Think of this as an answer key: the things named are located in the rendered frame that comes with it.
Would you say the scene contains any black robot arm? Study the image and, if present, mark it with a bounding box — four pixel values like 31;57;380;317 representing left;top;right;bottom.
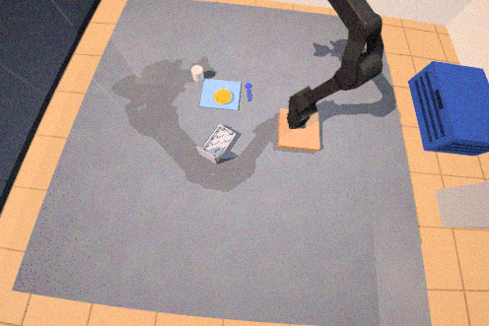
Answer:
287;0;384;129

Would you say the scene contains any light blue placemat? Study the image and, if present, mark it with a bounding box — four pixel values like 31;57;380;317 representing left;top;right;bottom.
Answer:
199;79;241;110

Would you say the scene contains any blue spoon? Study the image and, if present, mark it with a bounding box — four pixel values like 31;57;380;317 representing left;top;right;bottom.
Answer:
245;83;251;101

